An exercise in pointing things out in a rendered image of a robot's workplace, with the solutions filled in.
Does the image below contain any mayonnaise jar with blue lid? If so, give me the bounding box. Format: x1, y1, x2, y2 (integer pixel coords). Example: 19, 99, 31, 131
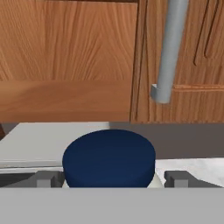
61, 129, 165, 189

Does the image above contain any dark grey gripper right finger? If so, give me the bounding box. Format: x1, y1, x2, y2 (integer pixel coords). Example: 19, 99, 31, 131
164, 170, 223, 189

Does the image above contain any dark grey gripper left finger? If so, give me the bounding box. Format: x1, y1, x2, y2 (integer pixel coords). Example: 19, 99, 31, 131
4, 170, 65, 189

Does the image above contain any wooden cabinet door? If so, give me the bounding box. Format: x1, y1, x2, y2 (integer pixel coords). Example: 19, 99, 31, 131
129, 0, 224, 124

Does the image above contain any grey bar cabinet handle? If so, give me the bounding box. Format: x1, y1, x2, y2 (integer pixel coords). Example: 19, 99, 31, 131
150, 0, 190, 105

